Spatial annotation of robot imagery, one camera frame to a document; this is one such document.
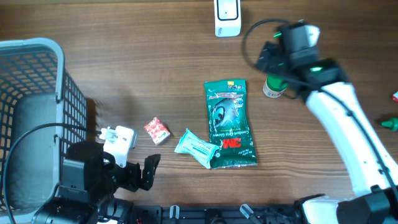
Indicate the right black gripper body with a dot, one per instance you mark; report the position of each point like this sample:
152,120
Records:
268,65

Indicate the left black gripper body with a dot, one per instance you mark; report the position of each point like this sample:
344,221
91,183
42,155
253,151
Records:
127,177

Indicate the green lid jar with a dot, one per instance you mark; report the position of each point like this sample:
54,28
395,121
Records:
274,87

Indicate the small red snack box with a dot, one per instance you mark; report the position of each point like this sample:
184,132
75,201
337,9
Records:
157,131

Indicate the mint green tissue pack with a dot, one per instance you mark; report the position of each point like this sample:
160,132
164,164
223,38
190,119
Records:
201,150

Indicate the green 3M gloves package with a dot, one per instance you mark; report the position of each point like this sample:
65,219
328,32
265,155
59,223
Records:
228,124

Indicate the red sauce bottle green cap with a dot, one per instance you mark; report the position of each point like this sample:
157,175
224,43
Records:
391,124

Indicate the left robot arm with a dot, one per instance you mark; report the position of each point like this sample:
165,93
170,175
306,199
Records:
90,177

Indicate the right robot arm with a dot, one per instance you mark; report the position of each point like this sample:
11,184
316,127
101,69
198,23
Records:
327,92

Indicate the white barcode scanner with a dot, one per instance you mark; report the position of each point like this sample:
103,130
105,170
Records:
227,18

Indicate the grey plastic mesh basket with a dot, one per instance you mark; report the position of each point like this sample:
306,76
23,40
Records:
43,112

